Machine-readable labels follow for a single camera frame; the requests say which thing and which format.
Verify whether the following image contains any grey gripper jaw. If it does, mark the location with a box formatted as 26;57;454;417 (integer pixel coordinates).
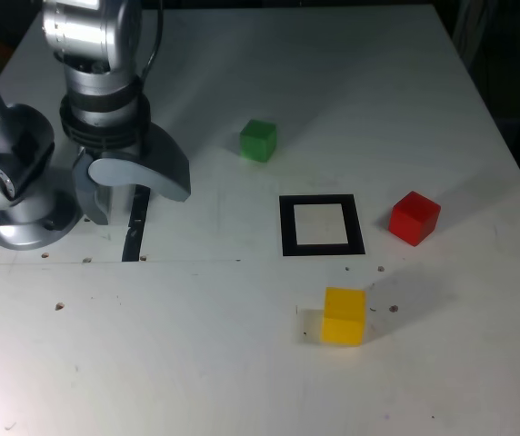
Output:
71;149;135;227
87;121;193;203

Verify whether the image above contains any green cube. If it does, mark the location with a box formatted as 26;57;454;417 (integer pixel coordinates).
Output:
239;118;278;164

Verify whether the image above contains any yellow cube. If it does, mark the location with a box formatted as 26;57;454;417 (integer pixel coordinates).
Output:
321;286;367;348

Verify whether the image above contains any red cube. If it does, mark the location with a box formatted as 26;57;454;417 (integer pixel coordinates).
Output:
387;190;442;248

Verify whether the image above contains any black tape square outline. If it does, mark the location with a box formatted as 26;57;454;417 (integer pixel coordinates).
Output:
278;193;366;258

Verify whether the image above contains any black tape strip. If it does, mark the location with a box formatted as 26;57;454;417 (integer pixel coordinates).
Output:
121;185;152;263

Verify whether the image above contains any black cable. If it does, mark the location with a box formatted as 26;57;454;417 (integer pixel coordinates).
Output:
137;0;165;154

